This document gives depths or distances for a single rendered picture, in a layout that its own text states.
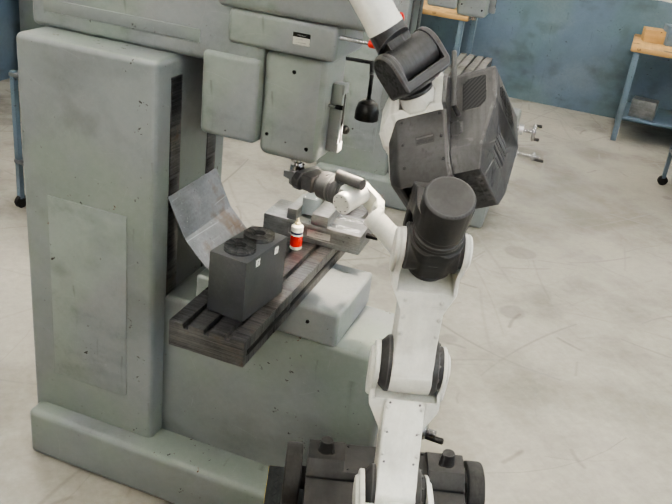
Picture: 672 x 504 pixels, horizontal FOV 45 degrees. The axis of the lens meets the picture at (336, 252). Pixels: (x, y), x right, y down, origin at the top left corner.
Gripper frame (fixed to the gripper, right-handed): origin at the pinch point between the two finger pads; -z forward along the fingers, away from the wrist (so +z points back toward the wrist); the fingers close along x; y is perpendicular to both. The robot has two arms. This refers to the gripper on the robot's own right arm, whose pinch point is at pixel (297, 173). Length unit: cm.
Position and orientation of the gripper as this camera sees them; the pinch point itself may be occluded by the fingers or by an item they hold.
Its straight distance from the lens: 259.3
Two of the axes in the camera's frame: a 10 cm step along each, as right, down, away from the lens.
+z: 7.7, 3.5, -5.4
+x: -6.3, 2.8, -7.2
